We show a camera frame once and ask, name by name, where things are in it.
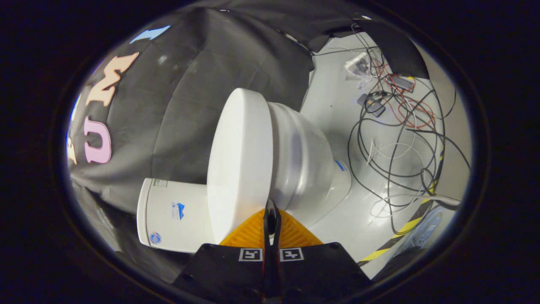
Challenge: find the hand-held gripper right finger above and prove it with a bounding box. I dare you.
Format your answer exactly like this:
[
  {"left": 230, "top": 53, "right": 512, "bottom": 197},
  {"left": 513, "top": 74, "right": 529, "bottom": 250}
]
[{"left": 272, "top": 198, "right": 374, "bottom": 302}]

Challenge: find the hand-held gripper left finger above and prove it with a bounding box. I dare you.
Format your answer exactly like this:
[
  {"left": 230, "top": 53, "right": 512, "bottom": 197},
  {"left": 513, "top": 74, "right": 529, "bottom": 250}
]
[{"left": 173, "top": 198, "right": 273, "bottom": 302}]

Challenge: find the white toilet lid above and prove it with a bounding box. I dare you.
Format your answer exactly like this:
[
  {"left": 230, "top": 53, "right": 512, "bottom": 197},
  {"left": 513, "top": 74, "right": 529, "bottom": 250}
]
[{"left": 207, "top": 88, "right": 274, "bottom": 244}]

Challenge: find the white ceramic toilet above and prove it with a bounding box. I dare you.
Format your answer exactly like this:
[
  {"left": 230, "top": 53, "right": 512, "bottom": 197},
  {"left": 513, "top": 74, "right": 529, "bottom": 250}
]
[{"left": 136, "top": 101, "right": 352, "bottom": 254}]

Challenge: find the yellow black striped floor tape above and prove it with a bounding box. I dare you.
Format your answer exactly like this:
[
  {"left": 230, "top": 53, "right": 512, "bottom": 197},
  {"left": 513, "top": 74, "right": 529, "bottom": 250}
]
[{"left": 356, "top": 156, "right": 446, "bottom": 266}]

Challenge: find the crumpled clear plastic wrap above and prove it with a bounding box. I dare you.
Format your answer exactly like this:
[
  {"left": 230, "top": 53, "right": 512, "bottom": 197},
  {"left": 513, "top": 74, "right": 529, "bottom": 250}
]
[{"left": 397, "top": 207, "right": 446, "bottom": 258}]

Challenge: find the black backdrop cloth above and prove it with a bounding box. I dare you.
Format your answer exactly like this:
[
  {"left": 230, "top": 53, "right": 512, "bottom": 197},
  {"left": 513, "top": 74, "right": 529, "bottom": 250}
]
[{"left": 65, "top": 0, "right": 431, "bottom": 283}]

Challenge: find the small grey electronic module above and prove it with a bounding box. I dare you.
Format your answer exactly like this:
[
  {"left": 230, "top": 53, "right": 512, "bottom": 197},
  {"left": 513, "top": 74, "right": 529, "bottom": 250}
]
[
  {"left": 357, "top": 93, "right": 386, "bottom": 118},
  {"left": 386, "top": 74, "right": 416, "bottom": 92}
]

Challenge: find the small clear plastic bag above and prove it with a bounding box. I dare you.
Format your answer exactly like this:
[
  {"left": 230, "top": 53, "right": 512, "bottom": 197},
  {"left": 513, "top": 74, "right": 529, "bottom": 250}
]
[{"left": 344, "top": 52, "right": 374, "bottom": 83}]

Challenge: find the tangle of thin cables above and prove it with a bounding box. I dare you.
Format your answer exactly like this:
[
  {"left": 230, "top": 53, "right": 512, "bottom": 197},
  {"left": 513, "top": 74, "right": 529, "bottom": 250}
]
[{"left": 312, "top": 23, "right": 471, "bottom": 235}]

